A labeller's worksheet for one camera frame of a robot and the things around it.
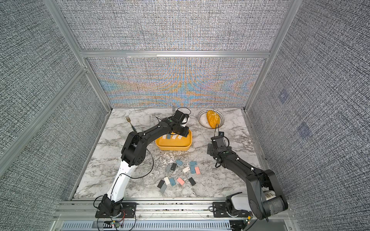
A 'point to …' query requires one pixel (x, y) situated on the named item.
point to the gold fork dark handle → (129, 120)
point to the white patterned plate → (202, 118)
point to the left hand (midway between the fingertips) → (190, 130)
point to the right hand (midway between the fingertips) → (218, 143)
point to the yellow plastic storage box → (175, 145)
